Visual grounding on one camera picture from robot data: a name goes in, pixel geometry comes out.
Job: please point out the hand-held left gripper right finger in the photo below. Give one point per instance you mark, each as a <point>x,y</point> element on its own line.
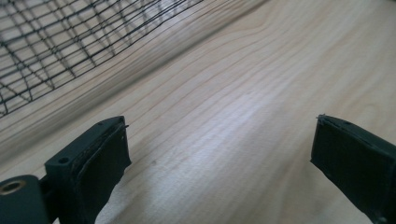
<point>355,165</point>

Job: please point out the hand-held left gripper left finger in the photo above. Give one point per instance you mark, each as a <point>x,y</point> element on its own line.
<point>93,168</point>

